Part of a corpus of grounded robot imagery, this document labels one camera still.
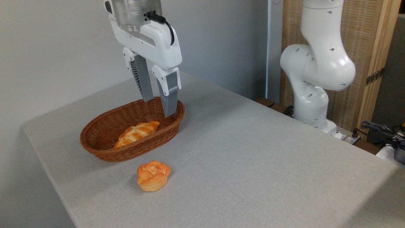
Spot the grey box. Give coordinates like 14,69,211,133
393,145,405,165

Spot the white vertical wall trim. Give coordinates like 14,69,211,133
266,0,273,102

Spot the brown wicker basket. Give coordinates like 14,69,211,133
80,97,185,162

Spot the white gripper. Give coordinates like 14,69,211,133
109,14,183,118

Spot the blue black cable bundle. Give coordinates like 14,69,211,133
360,120,405,148

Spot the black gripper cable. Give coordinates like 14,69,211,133
146,12,175,46

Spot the braided bread loaf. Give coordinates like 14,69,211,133
113,121,160,149

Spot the brass screen hinge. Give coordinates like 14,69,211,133
365,67,385,86

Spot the round rose-shaped bread roll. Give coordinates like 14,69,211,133
136,160,171,192

